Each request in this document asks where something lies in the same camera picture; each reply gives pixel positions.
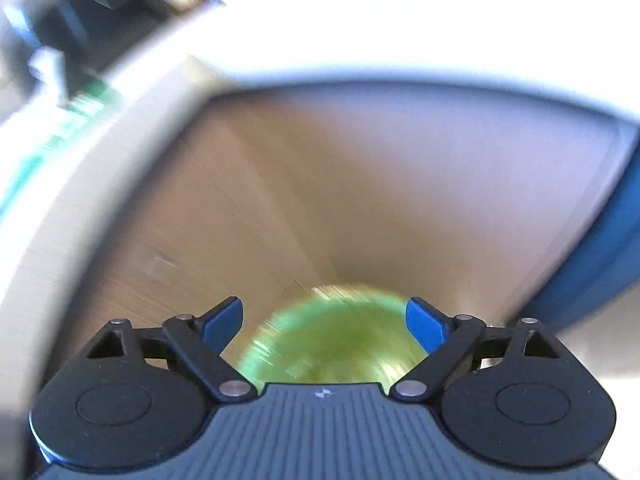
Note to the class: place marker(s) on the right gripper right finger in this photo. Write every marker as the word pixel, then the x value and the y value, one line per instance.
pixel 464 356

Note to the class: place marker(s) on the green trash bag bin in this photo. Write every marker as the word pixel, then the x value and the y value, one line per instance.
pixel 324 334

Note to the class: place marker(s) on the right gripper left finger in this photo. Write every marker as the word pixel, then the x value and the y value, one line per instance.
pixel 177 362

